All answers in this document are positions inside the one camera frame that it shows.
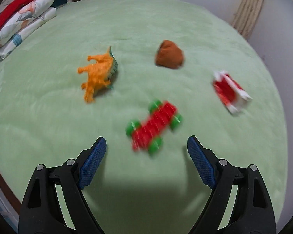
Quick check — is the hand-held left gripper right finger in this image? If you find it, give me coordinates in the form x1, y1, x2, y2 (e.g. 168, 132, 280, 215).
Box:
187, 135, 276, 234

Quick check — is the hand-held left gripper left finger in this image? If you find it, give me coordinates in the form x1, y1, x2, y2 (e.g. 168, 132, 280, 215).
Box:
18, 136, 107, 234

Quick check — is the red and white crushed carton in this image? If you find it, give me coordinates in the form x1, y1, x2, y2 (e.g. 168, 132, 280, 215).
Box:
212, 70, 252, 115

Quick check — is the bed with green blanket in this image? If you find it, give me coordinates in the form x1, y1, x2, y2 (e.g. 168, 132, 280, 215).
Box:
0, 0, 287, 234

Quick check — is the red and green toy car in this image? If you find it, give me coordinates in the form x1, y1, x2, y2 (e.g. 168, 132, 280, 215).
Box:
126, 99, 183, 154

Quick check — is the orange toy dinosaur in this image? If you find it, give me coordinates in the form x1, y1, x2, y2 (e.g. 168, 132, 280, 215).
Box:
78, 46, 119, 103

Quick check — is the brown crumpled cloth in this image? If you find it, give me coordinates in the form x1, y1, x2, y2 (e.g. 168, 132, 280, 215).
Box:
155, 40, 185, 69

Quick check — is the white floral folded quilt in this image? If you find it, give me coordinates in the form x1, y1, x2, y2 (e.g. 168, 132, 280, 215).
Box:
0, 0, 56, 42
0, 7, 57, 60

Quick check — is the cream floral curtain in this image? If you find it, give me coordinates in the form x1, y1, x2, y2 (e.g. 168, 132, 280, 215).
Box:
233, 0, 268, 38

